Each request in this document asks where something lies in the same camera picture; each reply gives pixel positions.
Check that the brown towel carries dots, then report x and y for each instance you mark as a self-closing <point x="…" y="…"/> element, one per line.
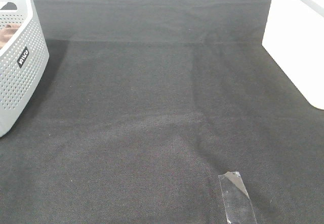
<point x="7" y="32"/>

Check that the black table cloth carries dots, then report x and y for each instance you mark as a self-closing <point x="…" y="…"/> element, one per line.
<point x="144" y="103"/>

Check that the clear tape strip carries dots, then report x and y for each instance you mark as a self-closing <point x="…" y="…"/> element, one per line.
<point x="236" y="200"/>

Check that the white perforated laundry basket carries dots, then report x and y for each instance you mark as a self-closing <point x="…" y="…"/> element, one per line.
<point x="23" y="60"/>

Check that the white storage box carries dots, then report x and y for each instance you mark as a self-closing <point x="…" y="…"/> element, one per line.
<point x="293" y="37"/>

